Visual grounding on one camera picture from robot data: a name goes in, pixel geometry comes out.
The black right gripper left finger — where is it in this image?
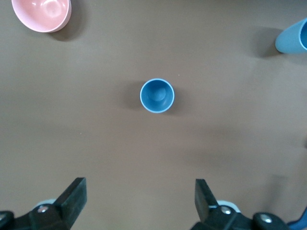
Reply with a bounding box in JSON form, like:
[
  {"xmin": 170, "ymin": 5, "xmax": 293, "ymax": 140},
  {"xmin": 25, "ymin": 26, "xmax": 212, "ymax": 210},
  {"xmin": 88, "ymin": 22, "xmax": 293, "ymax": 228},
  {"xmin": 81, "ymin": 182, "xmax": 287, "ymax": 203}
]
[{"xmin": 28, "ymin": 177, "xmax": 87, "ymax": 230}]

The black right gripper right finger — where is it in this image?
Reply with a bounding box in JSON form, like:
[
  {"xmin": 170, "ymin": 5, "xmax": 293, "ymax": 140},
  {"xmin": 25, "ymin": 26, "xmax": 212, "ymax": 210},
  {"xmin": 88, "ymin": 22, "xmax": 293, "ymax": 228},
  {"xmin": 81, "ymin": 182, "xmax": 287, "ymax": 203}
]
[{"xmin": 191, "ymin": 179, "xmax": 252, "ymax": 230}]

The small blue cup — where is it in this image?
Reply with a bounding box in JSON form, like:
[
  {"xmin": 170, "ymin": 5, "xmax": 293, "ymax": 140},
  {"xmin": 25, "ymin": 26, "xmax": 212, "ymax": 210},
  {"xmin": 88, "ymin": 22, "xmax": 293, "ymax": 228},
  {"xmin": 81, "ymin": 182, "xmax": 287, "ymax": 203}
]
[{"xmin": 140, "ymin": 78, "xmax": 176, "ymax": 114}]

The tall light blue cup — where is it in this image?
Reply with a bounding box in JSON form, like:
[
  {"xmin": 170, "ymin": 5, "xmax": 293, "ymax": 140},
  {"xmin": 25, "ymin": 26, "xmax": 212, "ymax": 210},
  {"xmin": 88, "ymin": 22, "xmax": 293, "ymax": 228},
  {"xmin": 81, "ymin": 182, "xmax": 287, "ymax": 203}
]
[{"xmin": 274, "ymin": 18, "xmax": 307, "ymax": 54}]

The pink bowl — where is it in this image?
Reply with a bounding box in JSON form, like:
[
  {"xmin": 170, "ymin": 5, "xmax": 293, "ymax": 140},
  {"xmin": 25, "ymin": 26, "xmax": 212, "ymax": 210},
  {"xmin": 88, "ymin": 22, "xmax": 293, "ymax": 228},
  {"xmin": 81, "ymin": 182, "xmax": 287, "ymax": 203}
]
[{"xmin": 11, "ymin": 0, "xmax": 72, "ymax": 33}]

